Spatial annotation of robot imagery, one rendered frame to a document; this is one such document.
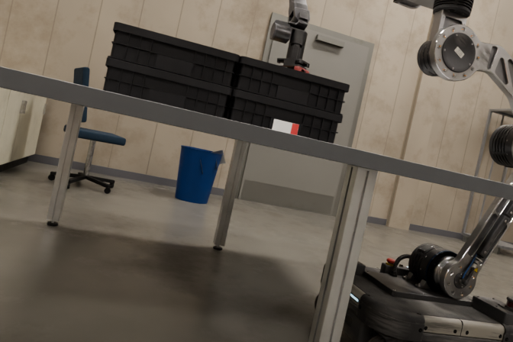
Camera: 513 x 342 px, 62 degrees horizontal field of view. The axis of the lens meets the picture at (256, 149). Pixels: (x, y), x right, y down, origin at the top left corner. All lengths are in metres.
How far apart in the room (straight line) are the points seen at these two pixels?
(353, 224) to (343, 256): 0.09
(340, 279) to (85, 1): 4.22
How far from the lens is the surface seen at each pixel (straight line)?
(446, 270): 1.73
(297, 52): 1.51
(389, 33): 5.69
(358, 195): 1.13
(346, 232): 1.14
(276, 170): 4.95
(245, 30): 4.97
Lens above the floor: 0.66
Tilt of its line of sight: 1 degrees down
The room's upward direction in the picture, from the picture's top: 12 degrees clockwise
